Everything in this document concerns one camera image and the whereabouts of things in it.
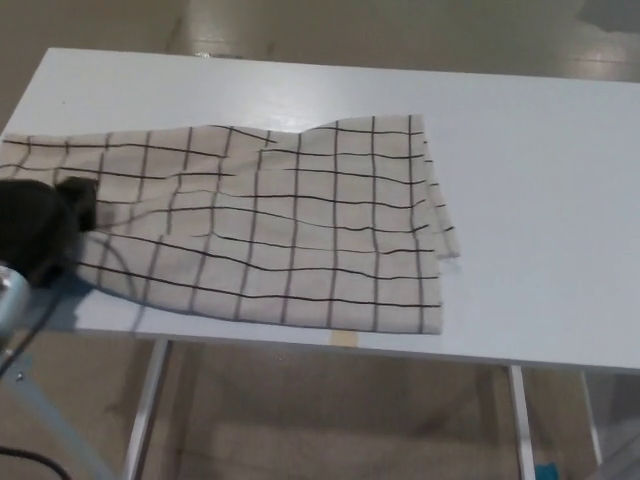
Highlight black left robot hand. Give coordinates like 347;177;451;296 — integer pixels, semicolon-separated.
0;174;100;290

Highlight white checkered towel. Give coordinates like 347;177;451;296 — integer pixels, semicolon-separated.
0;113;462;336

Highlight grey metal stand leg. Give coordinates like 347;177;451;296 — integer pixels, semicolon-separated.
0;367;117;480

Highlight white table leg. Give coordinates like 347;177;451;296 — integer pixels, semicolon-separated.
578;372;605;472
121;339;174;480
508;365;536;480

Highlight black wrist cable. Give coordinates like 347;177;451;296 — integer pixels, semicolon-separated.
0;440;71;480

